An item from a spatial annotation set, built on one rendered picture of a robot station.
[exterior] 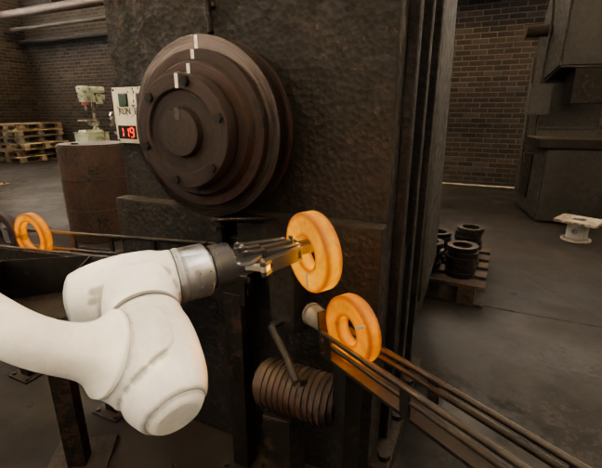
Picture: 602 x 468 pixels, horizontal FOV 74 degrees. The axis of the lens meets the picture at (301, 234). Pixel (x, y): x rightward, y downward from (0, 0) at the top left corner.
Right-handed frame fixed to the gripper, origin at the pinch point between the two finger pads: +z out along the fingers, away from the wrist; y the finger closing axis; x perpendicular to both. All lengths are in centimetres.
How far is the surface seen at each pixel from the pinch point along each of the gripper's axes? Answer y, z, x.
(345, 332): -2.4, 9.5, -24.4
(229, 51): -39, 2, 38
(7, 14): -1117, -86, 234
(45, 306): -71, -51, -30
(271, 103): -29.4, 8.0, 25.7
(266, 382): -16.7, -4.8, -41.1
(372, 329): 7.0, 9.4, -18.6
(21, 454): -86, -71, -89
